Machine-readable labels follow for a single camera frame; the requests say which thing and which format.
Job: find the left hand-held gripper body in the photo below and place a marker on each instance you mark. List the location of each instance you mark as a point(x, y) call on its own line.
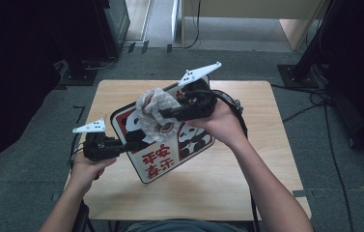
point(100, 148)

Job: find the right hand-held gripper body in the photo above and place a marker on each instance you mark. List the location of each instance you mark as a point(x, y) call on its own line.
point(200, 103)

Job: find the beige fluffy cloth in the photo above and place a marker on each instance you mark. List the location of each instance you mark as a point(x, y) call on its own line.
point(154, 103)

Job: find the panda picture board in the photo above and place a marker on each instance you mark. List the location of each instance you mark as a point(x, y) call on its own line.
point(157, 161)

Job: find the person's left hand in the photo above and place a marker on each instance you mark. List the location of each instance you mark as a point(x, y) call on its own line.
point(84, 174)

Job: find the person's right hand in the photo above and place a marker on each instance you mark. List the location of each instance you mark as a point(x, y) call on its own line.
point(224, 127)

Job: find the grey floor tape strip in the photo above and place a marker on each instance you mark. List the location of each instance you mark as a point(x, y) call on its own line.
point(55, 197)
point(302, 193)

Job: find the dark stand base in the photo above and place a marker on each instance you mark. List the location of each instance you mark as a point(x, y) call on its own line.
point(78, 77)

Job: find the person's blue shirt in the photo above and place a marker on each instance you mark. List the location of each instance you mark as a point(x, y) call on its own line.
point(182, 226)

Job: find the light wooden cabinet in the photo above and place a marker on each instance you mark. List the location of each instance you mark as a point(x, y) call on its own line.
point(250, 8)

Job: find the black equipment cabinet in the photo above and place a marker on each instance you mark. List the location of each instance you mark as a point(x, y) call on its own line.
point(112, 19)

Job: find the black stand with base plate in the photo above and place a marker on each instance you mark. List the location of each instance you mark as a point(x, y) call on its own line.
point(298, 77)

